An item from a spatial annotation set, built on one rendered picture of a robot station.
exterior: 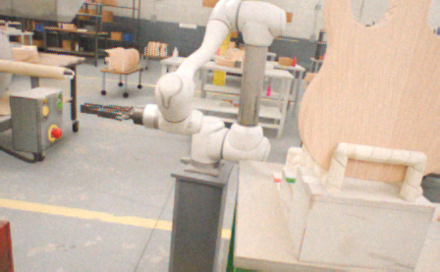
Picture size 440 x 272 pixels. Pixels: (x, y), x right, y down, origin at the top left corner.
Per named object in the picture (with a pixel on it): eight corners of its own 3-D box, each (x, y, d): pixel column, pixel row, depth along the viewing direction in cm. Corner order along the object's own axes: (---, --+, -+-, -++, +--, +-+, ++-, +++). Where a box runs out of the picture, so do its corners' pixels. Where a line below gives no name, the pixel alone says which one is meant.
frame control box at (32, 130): (-38, 167, 109) (-47, 92, 102) (7, 145, 130) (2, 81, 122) (32, 176, 109) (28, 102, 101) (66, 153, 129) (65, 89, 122)
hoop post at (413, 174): (404, 201, 69) (415, 161, 67) (396, 193, 73) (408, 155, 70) (417, 202, 70) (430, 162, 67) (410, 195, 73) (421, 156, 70)
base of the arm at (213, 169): (186, 156, 181) (187, 147, 180) (224, 164, 178) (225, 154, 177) (175, 169, 164) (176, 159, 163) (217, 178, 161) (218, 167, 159)
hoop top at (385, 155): (335, 159, 67) (338, 144, 66) (330, 153, 70) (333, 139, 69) (428, 170, 67) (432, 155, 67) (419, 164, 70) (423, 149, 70)
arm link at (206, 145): (197, 149, 179) (201, 111, 173) (229, 156, 174) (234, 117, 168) (185, 159, 164) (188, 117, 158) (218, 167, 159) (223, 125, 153)
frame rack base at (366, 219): (298, 263, 72) (312, 194, 68) (285, 224, 87) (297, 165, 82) (414, 273, 73) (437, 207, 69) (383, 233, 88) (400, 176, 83)
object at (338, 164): (327, 192, 69) (336, 152, 66) (322, 186, 72) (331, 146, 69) (342, 194, 69) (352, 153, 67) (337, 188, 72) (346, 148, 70)
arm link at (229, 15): (203, 15, 136) (234, 18, 133) (217, -14, 144) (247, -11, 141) (209, 36, 148) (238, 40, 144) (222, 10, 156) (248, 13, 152)
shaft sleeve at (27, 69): (-6, 73, 83) (-7, 60, 83) (3, 71, 87) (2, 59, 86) (62, 81, 83) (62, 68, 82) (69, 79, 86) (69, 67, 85)
